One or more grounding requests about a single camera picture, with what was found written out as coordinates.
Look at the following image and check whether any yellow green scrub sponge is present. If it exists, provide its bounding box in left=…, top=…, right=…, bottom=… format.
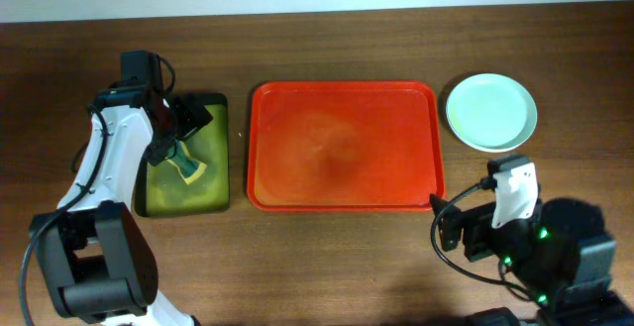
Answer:
left=165, top=140, right=207, bottom=185

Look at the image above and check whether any pale green plate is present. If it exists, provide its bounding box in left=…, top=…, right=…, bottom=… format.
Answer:
left=445, top=73, right=538, bottom=153

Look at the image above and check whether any red plastic serving tray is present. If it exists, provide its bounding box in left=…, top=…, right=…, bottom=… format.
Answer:
left=247, top=80, right=446, bottom=212

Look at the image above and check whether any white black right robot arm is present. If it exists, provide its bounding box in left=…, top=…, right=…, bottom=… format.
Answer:
left=430, top=155, right=633, bottom=325

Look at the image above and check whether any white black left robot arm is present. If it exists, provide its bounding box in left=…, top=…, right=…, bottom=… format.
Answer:
left=23, top=87, right=212, bottom=325

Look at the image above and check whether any black tray with yellow water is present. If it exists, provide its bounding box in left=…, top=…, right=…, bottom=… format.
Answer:
left=134, top=93, right=230, bottom=218

